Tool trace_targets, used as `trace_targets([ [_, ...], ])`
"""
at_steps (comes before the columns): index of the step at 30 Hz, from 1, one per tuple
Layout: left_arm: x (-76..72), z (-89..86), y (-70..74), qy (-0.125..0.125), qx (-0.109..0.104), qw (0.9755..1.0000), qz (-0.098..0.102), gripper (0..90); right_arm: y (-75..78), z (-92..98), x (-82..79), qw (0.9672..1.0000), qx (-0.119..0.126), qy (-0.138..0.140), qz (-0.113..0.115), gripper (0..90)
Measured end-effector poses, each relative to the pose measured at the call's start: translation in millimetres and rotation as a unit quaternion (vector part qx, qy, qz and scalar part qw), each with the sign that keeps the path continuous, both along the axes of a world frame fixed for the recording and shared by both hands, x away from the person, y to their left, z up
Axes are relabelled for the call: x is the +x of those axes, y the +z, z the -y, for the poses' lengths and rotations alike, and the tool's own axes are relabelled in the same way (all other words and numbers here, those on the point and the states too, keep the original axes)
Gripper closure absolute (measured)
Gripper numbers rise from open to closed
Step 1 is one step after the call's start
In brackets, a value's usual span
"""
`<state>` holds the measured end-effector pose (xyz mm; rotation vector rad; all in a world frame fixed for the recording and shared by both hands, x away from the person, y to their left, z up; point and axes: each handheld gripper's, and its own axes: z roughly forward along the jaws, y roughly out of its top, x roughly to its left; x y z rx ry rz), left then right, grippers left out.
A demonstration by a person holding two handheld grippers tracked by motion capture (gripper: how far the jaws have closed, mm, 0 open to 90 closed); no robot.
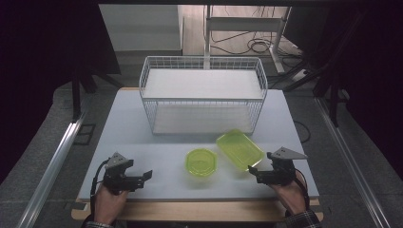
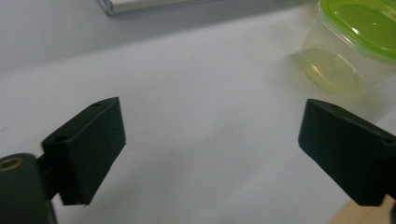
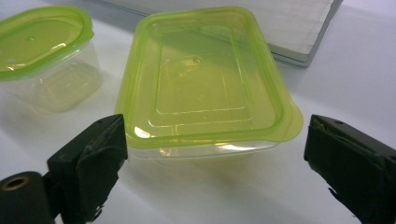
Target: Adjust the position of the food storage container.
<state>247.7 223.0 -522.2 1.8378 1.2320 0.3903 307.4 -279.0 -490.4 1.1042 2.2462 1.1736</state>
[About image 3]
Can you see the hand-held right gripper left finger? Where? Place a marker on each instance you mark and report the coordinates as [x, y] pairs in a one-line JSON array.
[[93, 161]]

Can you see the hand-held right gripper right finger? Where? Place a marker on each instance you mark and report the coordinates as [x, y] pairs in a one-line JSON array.
[[351, 161]]

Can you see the small clear oval container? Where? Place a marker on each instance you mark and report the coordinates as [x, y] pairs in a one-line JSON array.
[[68, 88]]

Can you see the small oval green lid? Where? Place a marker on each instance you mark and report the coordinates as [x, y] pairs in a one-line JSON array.
[[40, 43]]

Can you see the large rectangular green-lidded container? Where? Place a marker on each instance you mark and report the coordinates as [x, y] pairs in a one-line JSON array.
[[202, 77]]

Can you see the white flat board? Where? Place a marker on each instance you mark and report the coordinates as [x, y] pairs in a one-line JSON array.
[[280, 18]]

